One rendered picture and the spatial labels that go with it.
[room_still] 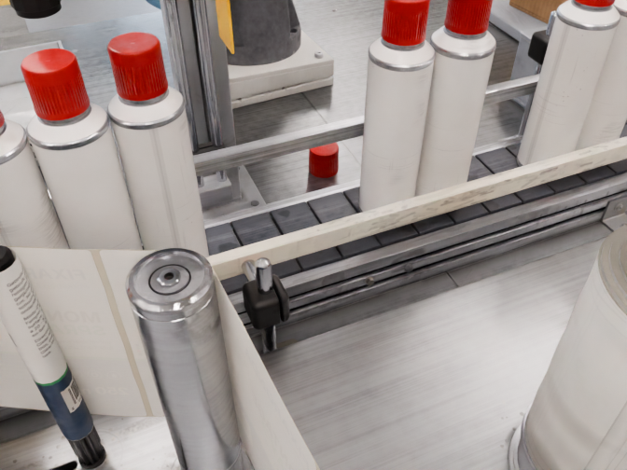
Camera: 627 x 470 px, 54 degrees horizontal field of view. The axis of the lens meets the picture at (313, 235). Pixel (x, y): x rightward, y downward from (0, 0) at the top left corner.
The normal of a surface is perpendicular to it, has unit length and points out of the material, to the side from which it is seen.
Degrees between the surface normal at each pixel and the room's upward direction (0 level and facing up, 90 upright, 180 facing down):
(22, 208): 90
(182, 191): 90
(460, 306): 0
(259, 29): 72
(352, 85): 0
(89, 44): 0
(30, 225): 90
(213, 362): 90
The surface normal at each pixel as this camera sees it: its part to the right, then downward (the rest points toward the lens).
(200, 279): 0.00, -0.73
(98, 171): 0.76, 0.44
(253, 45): 0.18, 0.40
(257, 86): 0.44, 0.62
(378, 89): -0.74, 0.46
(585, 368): -0.96, 0.21
